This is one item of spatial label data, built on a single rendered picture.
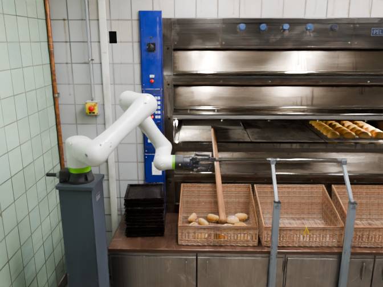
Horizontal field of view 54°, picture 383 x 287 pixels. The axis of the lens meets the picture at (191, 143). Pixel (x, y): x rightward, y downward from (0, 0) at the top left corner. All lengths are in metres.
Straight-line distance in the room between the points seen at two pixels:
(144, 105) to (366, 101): 1.73
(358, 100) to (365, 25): 0.54
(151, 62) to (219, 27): 0.55
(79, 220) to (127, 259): 0.67
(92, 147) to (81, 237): 0.56
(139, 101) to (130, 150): 0.96
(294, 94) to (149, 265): 1.62
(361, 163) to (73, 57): 2.34
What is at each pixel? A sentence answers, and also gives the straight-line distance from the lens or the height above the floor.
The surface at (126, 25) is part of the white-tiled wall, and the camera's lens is 2.86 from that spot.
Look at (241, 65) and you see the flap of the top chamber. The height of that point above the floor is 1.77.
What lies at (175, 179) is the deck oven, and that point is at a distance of 3.02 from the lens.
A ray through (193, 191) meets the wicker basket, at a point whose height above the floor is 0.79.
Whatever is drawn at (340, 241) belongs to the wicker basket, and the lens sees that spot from 2.84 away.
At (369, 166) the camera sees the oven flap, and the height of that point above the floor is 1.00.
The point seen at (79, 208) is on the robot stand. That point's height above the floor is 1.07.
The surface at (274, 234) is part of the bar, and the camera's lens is 2.57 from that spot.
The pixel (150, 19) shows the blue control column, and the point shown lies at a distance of 2.80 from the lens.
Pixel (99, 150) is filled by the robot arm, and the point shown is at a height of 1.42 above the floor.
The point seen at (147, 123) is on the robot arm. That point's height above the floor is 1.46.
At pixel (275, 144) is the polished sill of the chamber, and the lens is 2.97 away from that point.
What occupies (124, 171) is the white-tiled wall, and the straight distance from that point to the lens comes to 3.04.
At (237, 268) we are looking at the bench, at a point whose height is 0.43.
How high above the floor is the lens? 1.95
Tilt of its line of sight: 15 degrees down
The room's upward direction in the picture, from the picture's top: straight up
